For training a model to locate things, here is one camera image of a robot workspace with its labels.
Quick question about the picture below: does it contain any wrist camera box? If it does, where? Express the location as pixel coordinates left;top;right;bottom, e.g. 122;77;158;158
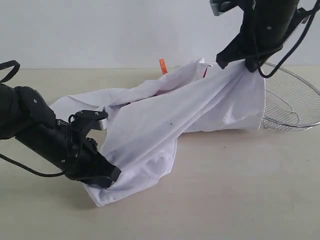
209;0;238;17
68;109;109;131

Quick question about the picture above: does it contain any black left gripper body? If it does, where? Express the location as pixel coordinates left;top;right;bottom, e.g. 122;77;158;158
19;122;121;188

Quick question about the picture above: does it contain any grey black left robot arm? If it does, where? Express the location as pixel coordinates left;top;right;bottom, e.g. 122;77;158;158
0;84;121;188

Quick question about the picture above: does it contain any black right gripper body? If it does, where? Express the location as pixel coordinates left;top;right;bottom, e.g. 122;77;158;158
216;24;288;72

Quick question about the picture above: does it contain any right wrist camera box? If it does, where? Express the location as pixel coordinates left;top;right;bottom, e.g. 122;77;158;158
209;0;238;17

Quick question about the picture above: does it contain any white t-shirt red print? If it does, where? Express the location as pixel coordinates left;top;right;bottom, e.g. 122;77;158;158
51;58;265;207

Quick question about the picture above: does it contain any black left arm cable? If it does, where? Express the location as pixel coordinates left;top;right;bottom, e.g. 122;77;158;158
0;59;83;177

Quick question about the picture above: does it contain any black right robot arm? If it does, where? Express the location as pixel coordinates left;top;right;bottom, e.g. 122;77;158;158
210;0;299;72

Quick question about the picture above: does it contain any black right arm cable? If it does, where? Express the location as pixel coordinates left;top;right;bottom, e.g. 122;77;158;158
246;0;320;79

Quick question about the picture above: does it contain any metal wire mesh basket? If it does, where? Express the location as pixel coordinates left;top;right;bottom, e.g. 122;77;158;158
261;67;320;132

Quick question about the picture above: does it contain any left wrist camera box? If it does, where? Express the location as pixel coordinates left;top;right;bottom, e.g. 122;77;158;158
68;109;109;131

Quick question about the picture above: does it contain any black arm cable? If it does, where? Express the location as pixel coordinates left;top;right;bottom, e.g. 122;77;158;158
246;0;320;79
0;59;83;177

